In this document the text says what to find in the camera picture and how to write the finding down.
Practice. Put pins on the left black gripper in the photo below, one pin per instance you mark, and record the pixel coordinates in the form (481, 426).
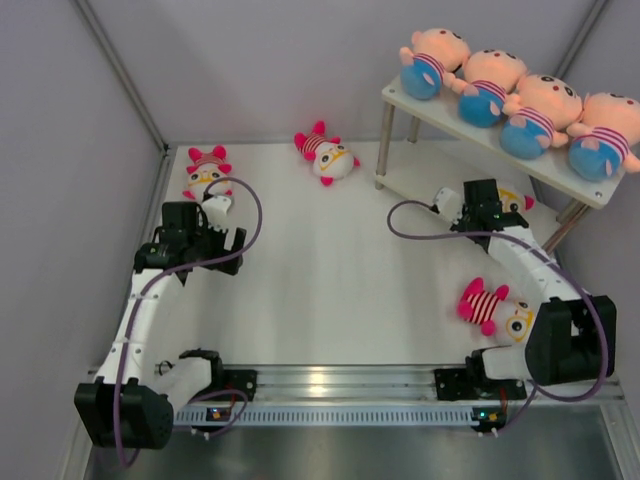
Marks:
(220, 239)

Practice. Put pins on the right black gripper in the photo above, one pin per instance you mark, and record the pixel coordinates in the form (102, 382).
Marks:
(461, 225)

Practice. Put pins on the white doll glasses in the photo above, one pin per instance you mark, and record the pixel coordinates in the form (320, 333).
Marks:
(512, 200)

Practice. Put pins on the orange doll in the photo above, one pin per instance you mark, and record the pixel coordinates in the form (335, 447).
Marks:
(488, 77)
(603, 138)

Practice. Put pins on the orange doll table back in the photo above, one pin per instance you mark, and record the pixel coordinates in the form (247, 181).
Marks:
(434, 55)

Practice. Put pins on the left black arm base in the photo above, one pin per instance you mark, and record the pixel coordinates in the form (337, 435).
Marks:
(244, 380)

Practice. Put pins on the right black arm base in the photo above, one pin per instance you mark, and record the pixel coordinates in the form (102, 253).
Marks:
(457, 384)

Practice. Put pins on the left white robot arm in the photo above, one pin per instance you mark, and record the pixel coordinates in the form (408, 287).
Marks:
(151, 331)

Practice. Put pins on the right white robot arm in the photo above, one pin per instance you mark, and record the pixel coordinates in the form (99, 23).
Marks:
(546, 329)

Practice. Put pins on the white two-tier shelf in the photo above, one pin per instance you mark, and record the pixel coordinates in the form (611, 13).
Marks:
(425, 145)

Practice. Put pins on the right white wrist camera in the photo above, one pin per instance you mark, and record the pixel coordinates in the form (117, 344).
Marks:
(448, 204)

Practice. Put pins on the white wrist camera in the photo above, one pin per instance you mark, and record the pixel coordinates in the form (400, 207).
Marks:
(216, 209)
(448, 204)

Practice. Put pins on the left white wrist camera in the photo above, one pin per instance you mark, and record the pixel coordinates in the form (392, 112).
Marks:
(216, 209)

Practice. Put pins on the aluminium front rail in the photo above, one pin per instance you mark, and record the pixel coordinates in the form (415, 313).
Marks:
(290, 383)

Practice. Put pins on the white slotted cable duct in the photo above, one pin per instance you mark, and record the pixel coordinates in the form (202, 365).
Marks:
(367, 415)

